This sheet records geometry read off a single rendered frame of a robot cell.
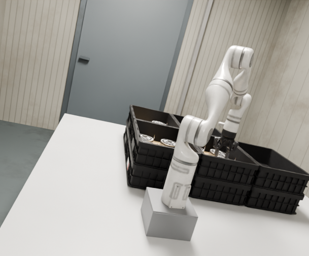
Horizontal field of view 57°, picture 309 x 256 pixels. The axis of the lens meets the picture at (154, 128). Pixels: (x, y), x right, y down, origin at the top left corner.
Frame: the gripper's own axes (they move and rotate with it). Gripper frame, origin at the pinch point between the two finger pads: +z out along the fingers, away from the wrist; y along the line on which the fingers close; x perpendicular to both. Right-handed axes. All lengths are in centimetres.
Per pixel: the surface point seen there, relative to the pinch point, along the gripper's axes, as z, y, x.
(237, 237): 19.2, -5.2, -44.6
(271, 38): -106, 145, 248
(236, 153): -1.5, 10.1, 3.3
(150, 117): 1, -30, 60
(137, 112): -1, -40, 60
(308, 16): -134, 155, 199
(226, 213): 19.0, -2.9, -27.4
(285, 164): -2.0, 40.0, 0.6
